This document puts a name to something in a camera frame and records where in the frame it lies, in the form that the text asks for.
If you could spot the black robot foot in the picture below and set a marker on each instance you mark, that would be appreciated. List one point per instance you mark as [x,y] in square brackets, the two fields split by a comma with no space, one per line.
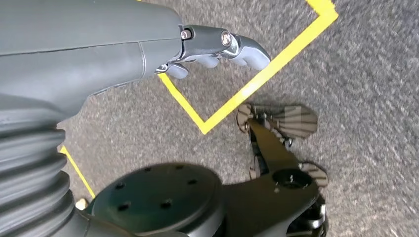
[294,121]

